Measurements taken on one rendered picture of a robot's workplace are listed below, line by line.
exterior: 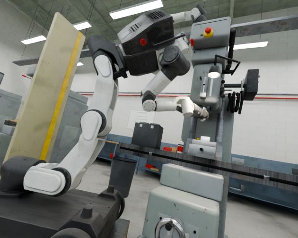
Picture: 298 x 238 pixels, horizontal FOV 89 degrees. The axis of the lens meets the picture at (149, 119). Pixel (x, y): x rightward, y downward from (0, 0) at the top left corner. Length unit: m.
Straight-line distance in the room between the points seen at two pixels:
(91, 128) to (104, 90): 0.23
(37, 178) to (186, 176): 0.76
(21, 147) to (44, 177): 1.18
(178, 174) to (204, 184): 0.14
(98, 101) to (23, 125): 1.27
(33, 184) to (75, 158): 0.21
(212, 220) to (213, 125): 0.96
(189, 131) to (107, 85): 0.97
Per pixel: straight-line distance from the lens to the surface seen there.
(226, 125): 1.56
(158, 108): 0.92
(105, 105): 0.88
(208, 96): 1.15
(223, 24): 1.29
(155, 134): 1.19
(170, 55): 0.81
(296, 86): 6.18
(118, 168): 2.80
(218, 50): 1.28
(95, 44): 1.07
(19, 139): 2.06
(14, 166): 1.07
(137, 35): 0.88
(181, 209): 0.79
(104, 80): 0.91
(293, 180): 1.10
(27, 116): 2.05
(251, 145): 5.45
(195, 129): 1.56
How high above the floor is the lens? 0.94
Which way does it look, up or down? 10 degrees up
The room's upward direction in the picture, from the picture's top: 11 degrees clockwise
